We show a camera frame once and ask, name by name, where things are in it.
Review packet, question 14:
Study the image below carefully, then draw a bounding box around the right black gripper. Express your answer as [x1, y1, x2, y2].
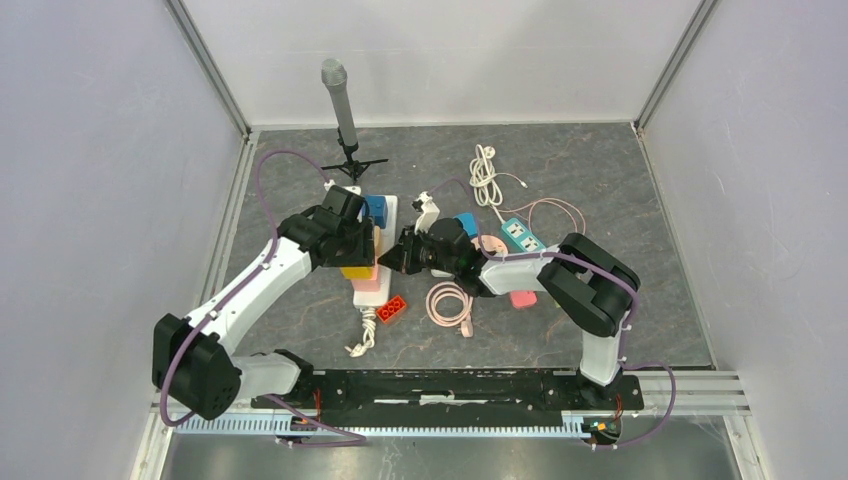
[379, 226, 458, 277]

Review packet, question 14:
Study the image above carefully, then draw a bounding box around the yellow cube adapter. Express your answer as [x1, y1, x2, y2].
[340, 266, 375, 280]

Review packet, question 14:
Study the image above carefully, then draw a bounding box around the blue white cube adapter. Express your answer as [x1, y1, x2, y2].
[365, 195, 388, 229]

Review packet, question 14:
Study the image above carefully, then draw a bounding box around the white long power strip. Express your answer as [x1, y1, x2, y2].
[344, 193, 401, 359]

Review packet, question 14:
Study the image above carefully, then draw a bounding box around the blue adapter plug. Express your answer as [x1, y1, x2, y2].
[454, 212, 479, 239]

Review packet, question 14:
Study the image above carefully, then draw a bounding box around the pink round socket with cable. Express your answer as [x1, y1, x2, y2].
[425, 235, 508, 338]

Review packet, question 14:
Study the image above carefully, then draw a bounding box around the pink adapter plug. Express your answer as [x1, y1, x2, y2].
[509, 291, 538, 309]

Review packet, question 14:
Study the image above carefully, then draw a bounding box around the pink adapter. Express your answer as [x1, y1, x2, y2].
[350, 265, 380, 292]

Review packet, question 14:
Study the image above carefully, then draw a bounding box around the orange cube adapter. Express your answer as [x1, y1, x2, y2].
[373, 226, 382, 259]

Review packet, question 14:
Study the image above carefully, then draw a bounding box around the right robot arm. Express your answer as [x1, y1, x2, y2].
[378, 218, 640, 408]

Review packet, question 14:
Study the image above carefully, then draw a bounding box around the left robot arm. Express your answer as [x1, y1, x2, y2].
[152, 182, 376, 426]

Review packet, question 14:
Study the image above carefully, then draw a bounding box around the red lego brick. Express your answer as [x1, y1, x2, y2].
[376, 295, 407, 324]

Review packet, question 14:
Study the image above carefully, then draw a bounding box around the teal power strip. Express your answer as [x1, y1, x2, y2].
[501, 218, 546, 253]

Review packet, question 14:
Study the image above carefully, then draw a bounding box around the grey microphone on tripod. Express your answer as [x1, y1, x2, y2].
[321, 58, 389, 184]

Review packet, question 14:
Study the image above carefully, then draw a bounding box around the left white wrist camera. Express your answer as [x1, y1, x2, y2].
[323, 180, 362, 196]

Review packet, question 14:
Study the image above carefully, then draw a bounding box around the white bundled cable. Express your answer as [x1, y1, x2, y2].
[467, 142, 528, 223]

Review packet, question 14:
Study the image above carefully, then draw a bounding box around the salmon charger with thin cable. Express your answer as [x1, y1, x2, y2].
[506, 197, 587, 234]

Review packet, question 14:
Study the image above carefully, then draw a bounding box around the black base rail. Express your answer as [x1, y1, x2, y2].
[282, 368, 645, 427]

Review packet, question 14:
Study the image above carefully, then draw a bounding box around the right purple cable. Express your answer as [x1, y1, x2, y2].
[430, 177, 677, 452]

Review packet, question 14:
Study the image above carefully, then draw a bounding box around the purple cable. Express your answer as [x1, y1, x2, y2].
[430, 177, 677, 452]
[158, 149, 369, 450]

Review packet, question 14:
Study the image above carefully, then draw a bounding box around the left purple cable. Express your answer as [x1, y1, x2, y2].
[158, 149, 369, 450]

